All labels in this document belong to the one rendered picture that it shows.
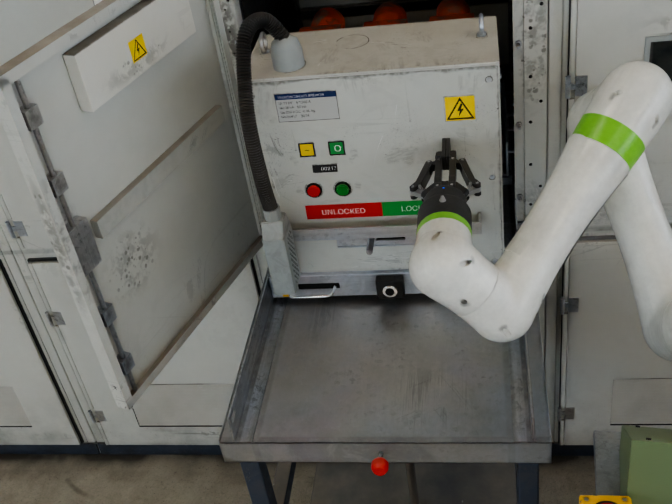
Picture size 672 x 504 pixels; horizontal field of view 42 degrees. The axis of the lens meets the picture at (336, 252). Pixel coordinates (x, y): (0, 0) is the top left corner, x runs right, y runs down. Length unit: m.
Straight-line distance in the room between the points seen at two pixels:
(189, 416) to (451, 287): 1.50
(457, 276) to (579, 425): 1.32
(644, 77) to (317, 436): 0.86
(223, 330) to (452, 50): 1.10
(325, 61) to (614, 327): 1.08
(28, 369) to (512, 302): 1.72
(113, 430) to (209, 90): 1.29
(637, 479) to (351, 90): 0.84
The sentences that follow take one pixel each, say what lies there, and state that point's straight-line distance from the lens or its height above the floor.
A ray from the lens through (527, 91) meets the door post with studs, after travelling 1.96.
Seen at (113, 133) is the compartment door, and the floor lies 1.35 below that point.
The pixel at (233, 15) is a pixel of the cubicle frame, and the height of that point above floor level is 1.42.
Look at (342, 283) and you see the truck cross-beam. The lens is 1.91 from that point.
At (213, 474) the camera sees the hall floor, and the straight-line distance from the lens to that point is 2.81.
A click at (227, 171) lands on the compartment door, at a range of 2.05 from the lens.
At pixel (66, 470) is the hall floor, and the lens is 3.00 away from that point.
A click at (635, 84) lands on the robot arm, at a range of 1.52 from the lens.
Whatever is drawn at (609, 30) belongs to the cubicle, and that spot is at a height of 1.33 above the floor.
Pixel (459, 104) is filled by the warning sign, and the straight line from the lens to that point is 1.67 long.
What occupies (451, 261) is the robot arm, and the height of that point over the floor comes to 1.27.
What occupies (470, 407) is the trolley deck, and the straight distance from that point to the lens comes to 1.69.
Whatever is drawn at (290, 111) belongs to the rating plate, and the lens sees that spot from 1.71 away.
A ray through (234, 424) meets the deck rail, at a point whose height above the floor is 0.88.
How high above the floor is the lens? 2.09
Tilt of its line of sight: 36 degrees down
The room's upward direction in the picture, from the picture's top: 10 degrees counter-clockwise
